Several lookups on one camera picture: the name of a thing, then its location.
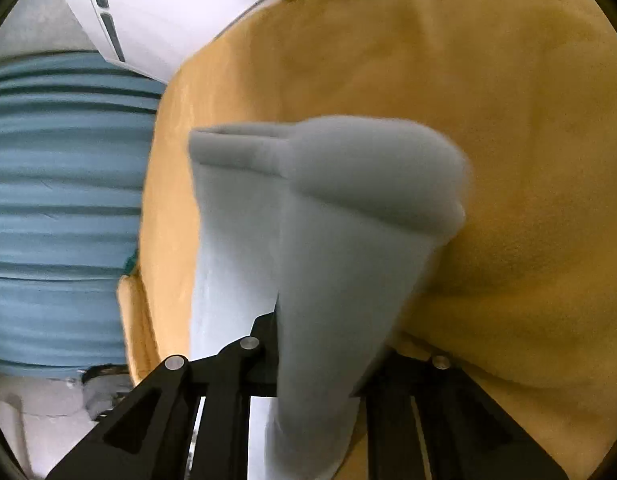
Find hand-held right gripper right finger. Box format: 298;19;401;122
353;344;573;480

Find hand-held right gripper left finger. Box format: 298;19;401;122
46;310;280;480

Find light green pants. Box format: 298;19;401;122
188;115;472;480

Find yellow folded duvet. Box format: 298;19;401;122
117;275;164;386

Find wide blue window curtain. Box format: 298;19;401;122
0;50;166;376

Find yellow bed sheet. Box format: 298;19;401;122
117;0;617;480

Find white bed headboard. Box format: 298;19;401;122
51;0;334;83

